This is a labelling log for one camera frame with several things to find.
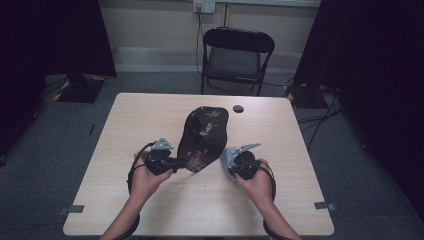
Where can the black curtain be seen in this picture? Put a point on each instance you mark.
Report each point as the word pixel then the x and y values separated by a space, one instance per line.
pixel 373 66
pixel 50 40

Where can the person's right hand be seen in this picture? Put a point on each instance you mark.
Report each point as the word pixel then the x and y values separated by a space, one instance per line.
pixel 258 188

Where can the black round table grommet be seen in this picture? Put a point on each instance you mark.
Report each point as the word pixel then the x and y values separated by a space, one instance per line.
pixel 238 109

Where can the grey tape strip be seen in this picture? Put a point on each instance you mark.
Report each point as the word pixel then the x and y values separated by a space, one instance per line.
pixel 323 205
pixel 75 209

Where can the grey cleaning cloth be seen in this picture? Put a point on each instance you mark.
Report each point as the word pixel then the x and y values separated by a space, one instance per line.
pixel 227 160

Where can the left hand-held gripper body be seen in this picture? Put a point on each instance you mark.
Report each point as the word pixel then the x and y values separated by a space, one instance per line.
pixel 157 162

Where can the black stand base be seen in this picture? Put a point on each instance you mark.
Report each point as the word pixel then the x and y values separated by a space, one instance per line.
pixel 83 90
pixel 301 96

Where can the black folding chair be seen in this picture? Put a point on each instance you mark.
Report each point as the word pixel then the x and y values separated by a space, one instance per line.
pixel 237 56

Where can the white wall socket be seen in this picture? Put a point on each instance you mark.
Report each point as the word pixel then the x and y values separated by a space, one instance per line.
pixel 204 6

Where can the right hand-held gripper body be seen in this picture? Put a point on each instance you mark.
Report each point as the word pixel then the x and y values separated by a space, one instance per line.
pixel 247 165

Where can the person's left hand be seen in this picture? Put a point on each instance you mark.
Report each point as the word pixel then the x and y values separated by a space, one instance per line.
pixel 146 182

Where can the black floral lacquer plate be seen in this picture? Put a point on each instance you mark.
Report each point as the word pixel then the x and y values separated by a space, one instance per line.
pixel 202 138

